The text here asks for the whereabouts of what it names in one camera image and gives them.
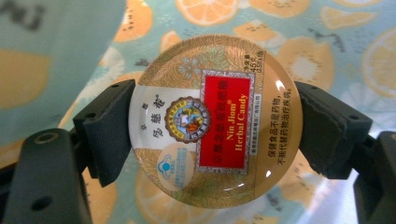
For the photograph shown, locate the orange-print cloth bag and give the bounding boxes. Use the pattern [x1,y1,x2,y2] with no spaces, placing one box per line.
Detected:
[0,0,396,224]

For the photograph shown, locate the round golden candy tin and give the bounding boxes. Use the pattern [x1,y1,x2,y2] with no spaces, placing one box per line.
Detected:
[128,34,304,210]

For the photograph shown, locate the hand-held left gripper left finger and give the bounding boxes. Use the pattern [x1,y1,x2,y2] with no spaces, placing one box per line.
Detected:
[72,78,136,188]

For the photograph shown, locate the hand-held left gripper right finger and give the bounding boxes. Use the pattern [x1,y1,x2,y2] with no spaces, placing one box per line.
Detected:
[293,80,374,180]

